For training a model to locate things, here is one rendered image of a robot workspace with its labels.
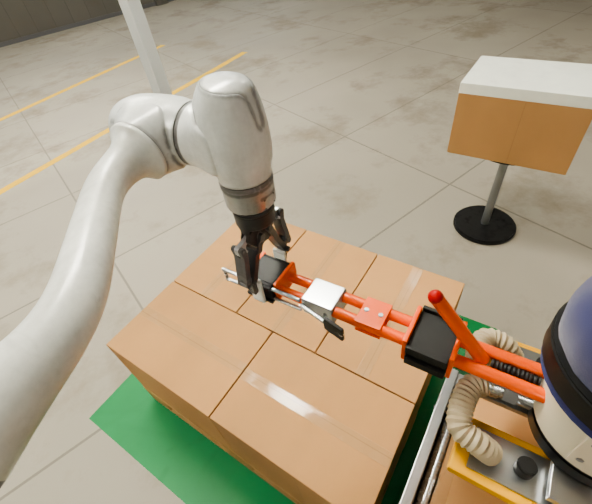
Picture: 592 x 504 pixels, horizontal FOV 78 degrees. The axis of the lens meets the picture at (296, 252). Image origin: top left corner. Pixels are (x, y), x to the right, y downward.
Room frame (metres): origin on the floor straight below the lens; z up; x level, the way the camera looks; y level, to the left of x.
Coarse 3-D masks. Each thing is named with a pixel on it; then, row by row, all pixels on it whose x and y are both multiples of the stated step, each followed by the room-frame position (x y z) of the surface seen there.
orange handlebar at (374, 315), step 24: (288, 288) 0.48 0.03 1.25; (336, 312) 0.40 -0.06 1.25; (360, 312) 0.39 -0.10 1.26; (384, 312) 0.38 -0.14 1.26; (384, 336) 0.34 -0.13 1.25; (456, 360) 0.27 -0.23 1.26; (504, 360) 0.26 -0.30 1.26; (528, 360) 0.25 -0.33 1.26; (504, 384) 0.22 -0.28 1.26; (528, 384) 0.21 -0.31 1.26
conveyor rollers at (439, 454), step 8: (440, 432) 0.38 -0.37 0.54; (448, 432) 0.38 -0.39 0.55; (440, 440) 0.36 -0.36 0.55; (448, 440) 0.35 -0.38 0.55; (440, 448) 0.34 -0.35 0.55; (432, 456) 0.32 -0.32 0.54; (440, 456) 0.31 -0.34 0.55; (432, 464) 0.30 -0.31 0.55; (440, 464) 0.29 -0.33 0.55; (424, 472) 0.28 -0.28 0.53; (432, 472) 0.28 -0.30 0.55; (424, 480) 0.26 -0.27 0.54; (432, 480) 0.26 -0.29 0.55; (424, 488) 0.24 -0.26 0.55; (432, 488) 0.24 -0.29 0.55; (416, 496) 0.23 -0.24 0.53; (424, 496) 0.22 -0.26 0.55
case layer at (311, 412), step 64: (320, 256) 1.24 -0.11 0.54; (384, 256) 1.17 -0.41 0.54; (192, 320) 0.97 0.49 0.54; (256, 320) 0.92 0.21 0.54; (192, 384) 0.68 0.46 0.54; (256, 384) 0.64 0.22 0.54; (320, 384) 0.60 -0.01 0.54; (384, 384) 0.56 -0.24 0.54; (256, 448) 0.42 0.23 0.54; (320, 448) 0.39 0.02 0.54; (384, 448) 0.36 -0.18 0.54
